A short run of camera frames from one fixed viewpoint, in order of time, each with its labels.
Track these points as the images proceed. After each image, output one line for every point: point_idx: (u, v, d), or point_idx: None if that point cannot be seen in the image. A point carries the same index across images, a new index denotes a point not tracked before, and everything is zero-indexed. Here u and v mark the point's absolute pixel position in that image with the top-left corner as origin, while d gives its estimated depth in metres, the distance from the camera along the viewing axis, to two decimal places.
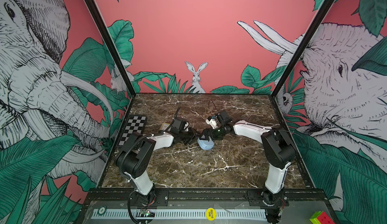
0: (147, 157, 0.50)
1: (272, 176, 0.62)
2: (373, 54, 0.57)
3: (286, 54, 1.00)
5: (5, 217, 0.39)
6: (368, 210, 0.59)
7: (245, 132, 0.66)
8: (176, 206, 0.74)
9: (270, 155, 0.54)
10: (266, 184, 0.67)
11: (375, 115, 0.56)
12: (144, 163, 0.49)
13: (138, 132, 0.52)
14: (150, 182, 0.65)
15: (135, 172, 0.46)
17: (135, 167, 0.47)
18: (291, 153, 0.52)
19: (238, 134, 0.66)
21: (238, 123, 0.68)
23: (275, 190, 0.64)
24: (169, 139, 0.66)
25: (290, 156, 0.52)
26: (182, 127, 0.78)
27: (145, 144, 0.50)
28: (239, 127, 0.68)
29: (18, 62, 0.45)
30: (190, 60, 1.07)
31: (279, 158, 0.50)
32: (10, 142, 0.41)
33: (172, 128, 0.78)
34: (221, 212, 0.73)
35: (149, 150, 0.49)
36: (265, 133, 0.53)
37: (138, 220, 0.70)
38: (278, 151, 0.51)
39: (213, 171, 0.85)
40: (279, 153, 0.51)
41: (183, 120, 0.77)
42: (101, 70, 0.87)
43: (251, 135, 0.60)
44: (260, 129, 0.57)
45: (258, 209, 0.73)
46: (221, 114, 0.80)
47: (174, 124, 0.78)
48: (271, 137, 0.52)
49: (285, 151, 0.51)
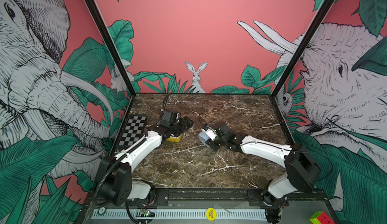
0: (126, 182, 0.43)
1: (282, 187, 0.59)
2: (373, 54, 0.57)
3: (286, 54, 1.00)
5: (5, 217, 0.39)
6: (368, 211, 0.59)
7: (258, 151, 0.57)
8: (176, 206, 0.74)
9: (295, 181, 0.48)
10: (269, 190, 0.66)
11: (375, 115, 0.56)
12: (125, 188, 0.44)
13: (111, 157, 0.45)
14: (146, 185, 0.63)
15: (117, 199, 0.42)
17: (116, 197, 0.42)
18: (315, 173, 0.46)
19: (253, 153, 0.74)
21: (248, 141, 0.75)
23: (279, 196, 0.63)
24: (157, 140, 0.57)
25: (315, 177, 0.45)
26: (173, 119, 0.68)
27: (119, 173, 0.42)
28: (249, 146, 0.59)
29: (18, 62, 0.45)
30: (190, 60, 1.07)
31: (309, 184, 0.44)
32: (10, 142, 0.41)
33: (162, 122, 0.67)
34: (221, 212, 0.72)
35: (126, 177, 0.42)
36: (290, 158, 0.45)
37: (138, 220, 0.70)
38: (307, 176, 0.44)
39: (213, 171, 0.85)
40: (307, 177, 0.44)
41: (173, 112, 0.67)
42: (101, 70, 0.87)
43: (267, 155, 0.54)
44: (277, 151, 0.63)
45: (258, 209, 0.73)
46: (222, 129, 0.68)
47: (164, 118, 0.66)
48: (297, 161, 0.44)
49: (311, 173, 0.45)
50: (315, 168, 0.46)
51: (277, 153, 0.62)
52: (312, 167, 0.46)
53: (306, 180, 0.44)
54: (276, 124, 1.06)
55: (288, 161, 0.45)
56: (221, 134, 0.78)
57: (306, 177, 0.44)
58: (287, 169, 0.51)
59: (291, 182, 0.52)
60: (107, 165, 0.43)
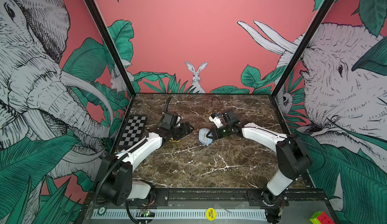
0: (127, 181, 0.43)
1: (278, 181, 0.60)
2: (373, 54, 0.57)
3: (286, 54, 1.00)
5: (5, 217, 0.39)
6: (368, 211, 0.59)
7: (255, 136, 0.61)
8: (176, 206, 0.74)
9: (283, 166, 0.50)
10: (269, 186, 0.66)
11: (375, 115, 0.56)
12: (126, 188, 0.44)
13: (112, 156, 0.45)
14: (146, 185, 0.63)
15: (118, 198, 0.42)
17: (117, 196, 0.42)
18: (306, 163, 0.48)
19: (249, 137, 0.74)
21: (247, 126, 0.64)
23: (278, 193, 0.63)
24: (158, 141, 0.59)
25: (305, 166, 0.48)
26: (174, 122, 0.69)
27: (120, 171, 0.42)
28: (249, 130, 0.63)
29: (18, 62, 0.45)
30: (190, 60, 1.07)
31: (295, 169, 0.46)
32: (10, 142, 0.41)
33: (162, 124, 0.68)
34: (221, 212, 0.73)
35: (127, 175, 0.43)
36: (281, 143, 0.48)
37: (138, 220, 0.70)
38: (294, 162, 0.47)
39: (213, 171, 0.85)
40: (295, 164, 0.47)
41: (174, 114, 0.68)
42: (101, 70, 0.87)
43: (262, 140, 0.58)
44: (273, 136, 0.53)
45: (258, 209, 0.73)
46: (228, 114, 0.74)
47: (165, 120, 0.68)
48: (287, 147, 0.47)
49: (301, 161, 0.48)
50: (308, 159, 0.49)
51: (272, 138, 0.53)
52: (304, 157, 0.49)
53: (292, 164, 0.47)
54: (276, 124, 1.06)
55: (279, 145, 0.48)
56: (227, 119, 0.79)
57: (293, 164, 0.47)
58: (278, 154, 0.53)
59: (280, 168, 0.52)
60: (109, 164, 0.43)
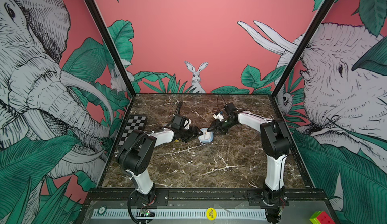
0: (149, 153, 0.50)
1: (270, 170, 0.64)
2: (373, 55, 0.56)
3: (286, 54, 1.00)
5: (5, 217, 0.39)
6: (368, 211, 0.59)
7: (247, 121, 0.71)
8: (175, 206, 0.74)
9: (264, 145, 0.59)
10: (266, 182, 0.68)
11: (375, 115, 0.56)
12: (146, 161, 0.50)
13: (139, 130, 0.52)
14: (151, 181, 0.65)
15: (138, 169, 0.47)
17: (137, 164, 0.47)
18: (284, 145, 0.56)
19: (241, 121, 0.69)
21: (242, 112, 0.73)
23: (274, 184, 0.64)
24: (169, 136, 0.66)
25: (283, 148, 0.56)
26: (183, 123, 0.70)
27: (146, 141, 0.50)
28: (242, 116, 0.73)
29: (18, 62, 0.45)
30: (190, 60, 1.07)
31: (272, 147, 0.55)
32: (10, 142, 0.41)
33: (172, 124, 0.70)
34: (221, 212, 0.73)
35: (150, 147, 0.50)
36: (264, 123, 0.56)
37: (138, 220, 0.70)
38: (273, 141, 0.55)
39: (213, 171, 0.85)
40: (273, 143, 0.55)
41: (184, 116, 0.78)
42: (101, 70, 0.87)
43: (252, 124, 0.67)
44: (260, 119, 0.62)
45: (258, 209, 0.73)
46: (228, 105, 0.86)
47: (174, 121, 0.78)
48: (269, 127, 0.56)
49: (279, 142, 0.55)
50: (287, 141, 0.56)
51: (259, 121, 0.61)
52: (283, 139, 0.56)
53: (270, 143, 0.55)
54: None
55: (263, 125, 0.56)
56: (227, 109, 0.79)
57: (271, 141, 0.55)
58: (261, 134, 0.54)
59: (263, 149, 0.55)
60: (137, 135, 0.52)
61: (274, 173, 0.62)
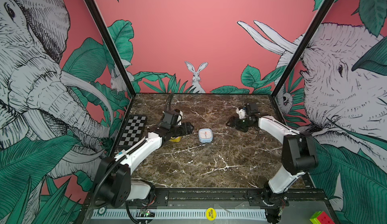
0: (125, 183, 0.43)
1: (279, 177, 0.61)
2: (373, 55, 0.56)
3: (286, 54, 1.00)
5: (5, 217, 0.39)
6: (368, 211, 0.59)
7: (270, 128, 0.62)
8: (175, 206, 0.74)
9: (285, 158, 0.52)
10: (269, 182, 0.67)
11: (375, 115, 0.56)
12: (124, 190, 0.44)
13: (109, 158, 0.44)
14: (147, 185, 0.63)
15: (116, 202, 0.42)
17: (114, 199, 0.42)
18: (310, 163, 0.49)
19: (264, 126, 0.66)
21: (265, 117, 0.66)
23: (277, 190, 0.64)
24: (157, 142, 0.58)
25: (308, 166, 0.51)
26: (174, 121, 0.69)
27: (117, 175, 0.42)
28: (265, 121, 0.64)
29: (18, 62, 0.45)
30: (190, 61, 1.06)
31: (294, 163, 0.48)
32: (10, 142, 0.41)
33: (162, 123, 0.67)
34: (221, 212, 0.73)
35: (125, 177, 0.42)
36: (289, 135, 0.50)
37: (138, 220, 0.70)
38: (296, 156, 0.49)
39: (213, 171, 0.85)
40: (296, 159, 0.49)
41: (175, 113, 0.67)
42: (101, 70, 0.87)
43: (275, 133, 0.59)
44: (285, 129, 0.54)
45: (258, 209, 0.73)
46: (249, 104, 0.78)
47: (164, 119, 0.67)
48: (295, 141, 0.49)
49: (304, 159, 0.49)
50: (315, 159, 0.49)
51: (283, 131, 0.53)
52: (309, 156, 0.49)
53: (292, 157, 0.49)
54: None
55: (286, 137, 0.49)
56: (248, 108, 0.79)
57: (293, 157, 0.48)
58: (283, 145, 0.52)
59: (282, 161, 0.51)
60: (107, 166, 0.43)
61: (282, 181, 0.59)
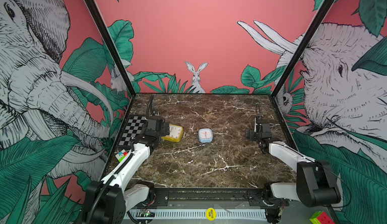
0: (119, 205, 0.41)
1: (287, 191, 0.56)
2: (373, 54, 0.57)
3: (286, 54, 1.00)
5: (5, 217, 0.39)
6: (368, 211, 0.59)
7: (281, 154, 0.59)
8: (175, 206, 0.74)
9: (301, 189, 0.46)
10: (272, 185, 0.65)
11: (375, 115, 0.56)
12: (119, 210, 0.42)
13: (97, 182, 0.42)
14: (145, 187, 0.64)
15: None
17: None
18: (329, 195, 0.43)
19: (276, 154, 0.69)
21: (275, 143, 0.62)
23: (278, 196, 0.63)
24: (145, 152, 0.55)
25: (327, 199, 0.43)
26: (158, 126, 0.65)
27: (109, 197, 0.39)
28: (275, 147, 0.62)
29: (18, 62, 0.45)
30: (190, 60, 1.07)
31: (311, 195, 0.43)
32: (10, 142, 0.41)
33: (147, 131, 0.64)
34: (221, 212, 0.73)
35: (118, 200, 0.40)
36: (303, 162, 0.46)
37: (138, 220, 0.70)
38: (313, 188, 0.43)
39: (213, 171, 0.85)
40: (313, 190, 0.43)
41: (157, 118, 0.63)
42: (101, 70, 0.87)
43: (287, 160, 0.55)
44: (298, 156, 0.50)
45: (258, 209, 0.73)
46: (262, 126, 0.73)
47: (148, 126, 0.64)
48: (310, 170, 0.44)
49: (323, 191, 0.43)
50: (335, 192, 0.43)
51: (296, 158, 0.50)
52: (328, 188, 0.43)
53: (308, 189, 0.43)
54: (276, 124, 1.06)
55: (302, 165, 0.45)
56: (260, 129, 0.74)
57: (310, 188, 0.43)
58: (298, 173, 0.47)
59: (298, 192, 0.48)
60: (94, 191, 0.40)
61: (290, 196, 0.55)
